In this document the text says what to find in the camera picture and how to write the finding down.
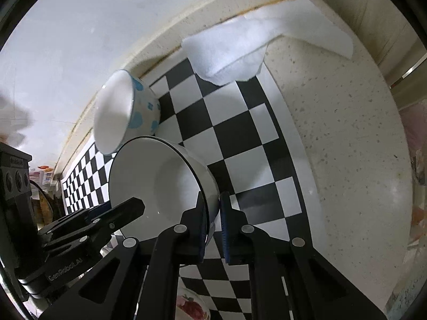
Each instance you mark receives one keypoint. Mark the black white checkered mat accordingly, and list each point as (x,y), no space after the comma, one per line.
(245,142)

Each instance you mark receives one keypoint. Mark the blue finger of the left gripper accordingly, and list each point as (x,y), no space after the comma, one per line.
(86,221)

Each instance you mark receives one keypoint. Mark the black frying pan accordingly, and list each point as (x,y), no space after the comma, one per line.
(42,206)

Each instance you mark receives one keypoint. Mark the white bowl blue flowers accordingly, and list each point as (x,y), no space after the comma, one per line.
(125,108)

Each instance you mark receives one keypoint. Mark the colourful wall sticker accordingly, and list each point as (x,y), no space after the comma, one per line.
(42,175)

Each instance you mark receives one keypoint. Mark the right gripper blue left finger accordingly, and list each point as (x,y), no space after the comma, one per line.
(192,241)

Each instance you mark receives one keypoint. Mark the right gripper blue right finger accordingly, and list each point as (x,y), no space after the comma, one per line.
(233,239)

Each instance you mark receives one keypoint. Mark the white cloth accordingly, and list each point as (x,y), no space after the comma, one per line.
(235,49)

